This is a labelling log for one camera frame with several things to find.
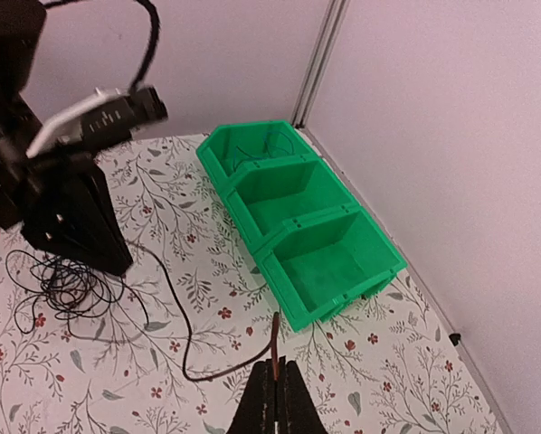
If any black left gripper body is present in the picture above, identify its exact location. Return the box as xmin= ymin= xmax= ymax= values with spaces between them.
xmin=0 ymin=1 xmax=96 ymax=231

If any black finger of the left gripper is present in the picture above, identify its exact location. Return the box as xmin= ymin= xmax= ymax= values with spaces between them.
xmin=79 ymin=164 xmax=133 ymax=271
xmin=21 ymin=180 xmax=126 ymax=275

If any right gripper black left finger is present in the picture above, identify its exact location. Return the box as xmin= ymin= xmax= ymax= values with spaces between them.
xmin=226 ymin=360 xmax=276 ymax=434

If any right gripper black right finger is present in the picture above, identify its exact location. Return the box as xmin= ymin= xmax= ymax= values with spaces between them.
xmin=277 ymin=360 xmax=327 ymax=434

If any black cable pile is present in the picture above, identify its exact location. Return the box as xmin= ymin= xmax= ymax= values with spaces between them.
xmin=5 ymin=250 xmax=152 ymax=338

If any green bin left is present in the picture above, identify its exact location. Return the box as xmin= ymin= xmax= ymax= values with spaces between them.
xmin=196 ymin=120 xmax=318 ymax=190

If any green bin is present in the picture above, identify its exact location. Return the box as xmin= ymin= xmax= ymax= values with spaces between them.
xmin=253 ymin=206 xmax=407 ymax=332
xmin=196 ymin=120 xmax=318 ymax=190
xmin=223 ymin=158 xmax=356 ymax=252

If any green bin right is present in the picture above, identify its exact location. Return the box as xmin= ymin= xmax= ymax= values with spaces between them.
xmin=253 ymin=206 xmax=407 ymax=332

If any green bin middle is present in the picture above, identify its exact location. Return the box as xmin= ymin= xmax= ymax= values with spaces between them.
xmin=223 ymin=158 xmax=356 ymax=252

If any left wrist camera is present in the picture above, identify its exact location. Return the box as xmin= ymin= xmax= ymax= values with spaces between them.
xmin=26 ymin=86 xmax=167 ymax=158

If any small black wall clip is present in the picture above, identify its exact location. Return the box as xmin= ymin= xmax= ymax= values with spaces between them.
xmin=449 ymin=333 xmax=461 ymax=346

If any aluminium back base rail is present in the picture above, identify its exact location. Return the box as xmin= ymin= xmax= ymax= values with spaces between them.
xmin=298 ymin=127 xmax=513 ymax=434

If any aluminium back left post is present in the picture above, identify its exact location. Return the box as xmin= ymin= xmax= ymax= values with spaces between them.
xmin=290 ymin=0 xmax=349 ymax=128

